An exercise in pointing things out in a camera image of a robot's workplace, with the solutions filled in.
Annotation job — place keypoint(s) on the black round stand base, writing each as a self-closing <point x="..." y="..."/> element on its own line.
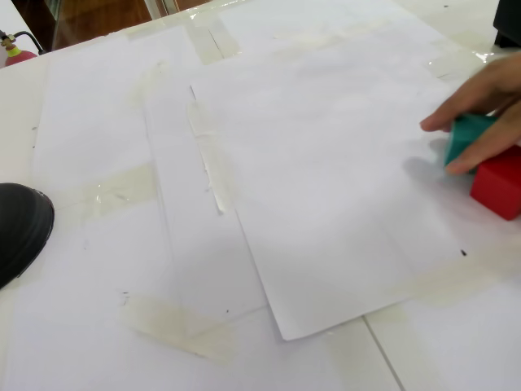
<point x="20" y="232"/>

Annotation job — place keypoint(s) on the teal blue cube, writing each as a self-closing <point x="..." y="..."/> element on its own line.
<point x="462" y="136"/>

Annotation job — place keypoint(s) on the white paper sheet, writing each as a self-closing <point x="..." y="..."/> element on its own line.
<point x="191" y="244"/>
<point x="325" y="183"/>

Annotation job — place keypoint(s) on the red cube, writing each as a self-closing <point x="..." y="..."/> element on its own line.
<point x="500" y="183"/>

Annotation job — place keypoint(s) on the beige masking tape strip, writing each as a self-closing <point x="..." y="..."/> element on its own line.
<point x="211" y="40"/>
<point x="354" y="354"/>
<point x="171" y="326"/>
<point x="118" y="191"/>
<point x="217" y="191"/>

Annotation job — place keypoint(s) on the red fire extinguisher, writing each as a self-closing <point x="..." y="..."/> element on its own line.
<point x="20" y="57"/>

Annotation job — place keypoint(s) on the bare human hand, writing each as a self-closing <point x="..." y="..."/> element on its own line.
<point x="488" y="93"/>

